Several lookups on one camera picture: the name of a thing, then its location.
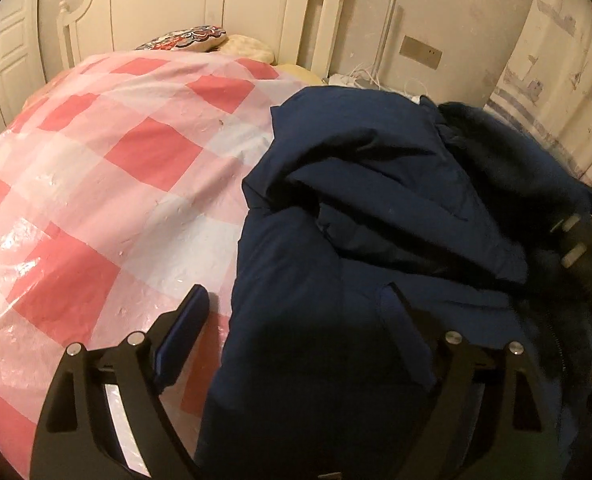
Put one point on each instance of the white wardrobe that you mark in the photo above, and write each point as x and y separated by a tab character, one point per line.
16	50

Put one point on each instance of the cream pillow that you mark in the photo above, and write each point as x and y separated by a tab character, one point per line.
248	47

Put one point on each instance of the white wall conduit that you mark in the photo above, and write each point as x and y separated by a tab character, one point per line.
387	30

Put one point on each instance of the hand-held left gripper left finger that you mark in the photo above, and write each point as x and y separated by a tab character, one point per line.
186	327

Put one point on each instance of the navy padded jacket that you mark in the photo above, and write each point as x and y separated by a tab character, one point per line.
356	200

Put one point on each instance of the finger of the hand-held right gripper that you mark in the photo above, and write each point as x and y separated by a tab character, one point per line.
573	240

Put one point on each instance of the yellow bed sheet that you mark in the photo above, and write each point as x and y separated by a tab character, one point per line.
303	74

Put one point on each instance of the pink checked bed cover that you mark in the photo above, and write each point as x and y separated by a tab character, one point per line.
101	185

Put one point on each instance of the patterned pillow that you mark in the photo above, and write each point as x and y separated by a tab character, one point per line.
186	39

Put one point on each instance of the brass wall plate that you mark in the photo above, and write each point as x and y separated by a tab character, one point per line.
421	52

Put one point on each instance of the boat print curtain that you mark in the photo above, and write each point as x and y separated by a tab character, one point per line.
551	60

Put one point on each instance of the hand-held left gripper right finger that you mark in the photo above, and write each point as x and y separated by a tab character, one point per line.
400	327

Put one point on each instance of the white wooden headboard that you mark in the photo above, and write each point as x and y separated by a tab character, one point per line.
201	0

